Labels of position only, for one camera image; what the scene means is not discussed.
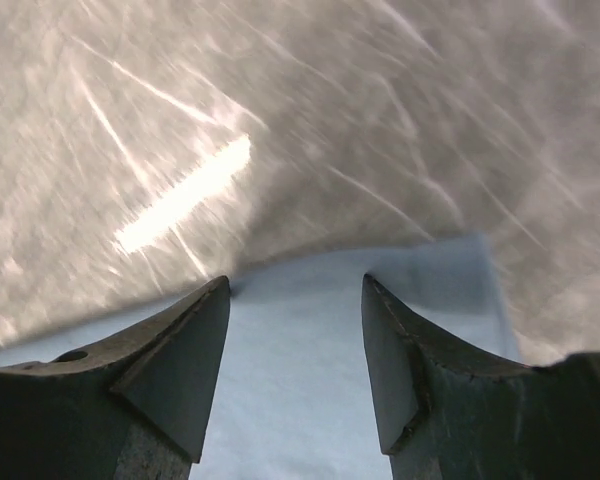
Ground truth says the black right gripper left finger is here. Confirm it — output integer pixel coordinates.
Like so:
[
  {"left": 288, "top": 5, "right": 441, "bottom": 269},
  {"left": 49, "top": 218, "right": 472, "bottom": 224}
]
[{"left": 0, "top": 276, "right": 230, "bottom": 479}]

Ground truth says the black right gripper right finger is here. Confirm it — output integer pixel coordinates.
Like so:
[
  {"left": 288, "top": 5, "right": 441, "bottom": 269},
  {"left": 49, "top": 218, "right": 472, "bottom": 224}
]
[{"left": 361, "top": 275, "right": 600, "bottom": 479}]

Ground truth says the grey-blue polo shirt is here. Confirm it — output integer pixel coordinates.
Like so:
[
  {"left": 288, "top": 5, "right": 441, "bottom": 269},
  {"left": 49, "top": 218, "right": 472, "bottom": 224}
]
[{"left": 0, "top": 235, "right": 518, "bottom": 479}]

